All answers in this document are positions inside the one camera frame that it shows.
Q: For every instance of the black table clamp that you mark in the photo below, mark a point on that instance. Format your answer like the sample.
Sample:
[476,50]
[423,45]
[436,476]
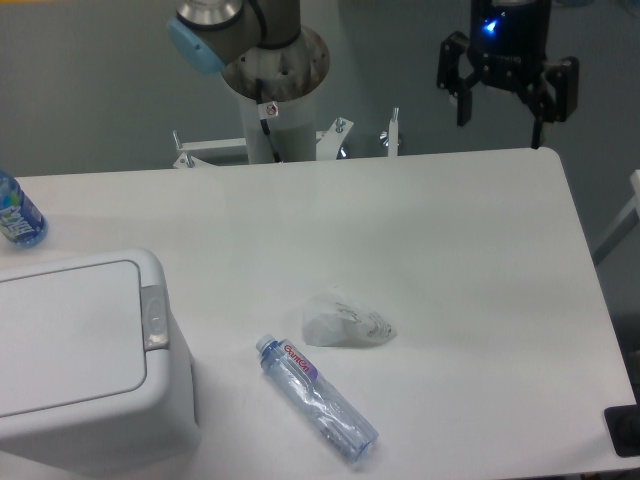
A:
[623,426]

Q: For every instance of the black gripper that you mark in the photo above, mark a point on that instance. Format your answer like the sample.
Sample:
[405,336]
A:
[507,49]

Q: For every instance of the blue labelled water bottle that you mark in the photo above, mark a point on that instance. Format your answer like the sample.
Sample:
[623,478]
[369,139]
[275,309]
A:
[22,223]

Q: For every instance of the white trash can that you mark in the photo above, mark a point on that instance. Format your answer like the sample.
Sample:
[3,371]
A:
[96,375]

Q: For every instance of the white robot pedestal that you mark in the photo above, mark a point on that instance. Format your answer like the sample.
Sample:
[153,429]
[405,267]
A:
[279,131]

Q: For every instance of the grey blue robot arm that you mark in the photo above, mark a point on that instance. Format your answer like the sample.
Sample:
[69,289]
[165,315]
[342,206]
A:
[265,54]

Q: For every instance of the white frame right edge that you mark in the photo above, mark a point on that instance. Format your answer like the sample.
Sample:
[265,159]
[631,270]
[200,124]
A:
[622,224]

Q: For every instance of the clear empty plastic bottle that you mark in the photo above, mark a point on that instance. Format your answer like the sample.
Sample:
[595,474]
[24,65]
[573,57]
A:
[344,427]

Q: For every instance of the white metal base frame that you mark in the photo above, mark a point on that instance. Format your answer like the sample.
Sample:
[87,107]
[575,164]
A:
[329,145]

